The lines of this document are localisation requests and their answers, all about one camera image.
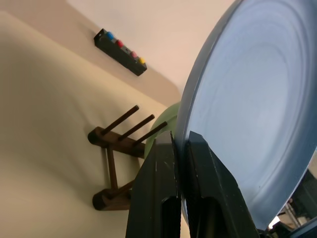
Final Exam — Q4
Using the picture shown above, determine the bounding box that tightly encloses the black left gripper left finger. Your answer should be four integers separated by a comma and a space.
125, 130, 183, 238

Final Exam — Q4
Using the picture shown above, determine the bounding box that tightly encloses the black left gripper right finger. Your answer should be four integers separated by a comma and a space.
185, 131, 260, 238

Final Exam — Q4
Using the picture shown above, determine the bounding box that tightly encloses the blue plate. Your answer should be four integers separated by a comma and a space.
173, 0, 317, 231

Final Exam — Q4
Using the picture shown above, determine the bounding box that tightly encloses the brown wooden dish rack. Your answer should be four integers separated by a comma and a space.
87, 105, 168, 212

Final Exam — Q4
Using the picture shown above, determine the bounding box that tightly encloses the green plate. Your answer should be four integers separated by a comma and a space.
144, 102, 181, 160

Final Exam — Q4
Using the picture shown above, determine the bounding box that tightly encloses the dark background equipment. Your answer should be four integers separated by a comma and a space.
257, 150, 317, 238

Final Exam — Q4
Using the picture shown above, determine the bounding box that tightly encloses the black box with coloured buttons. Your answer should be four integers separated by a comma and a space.
93, 28, 148, 77

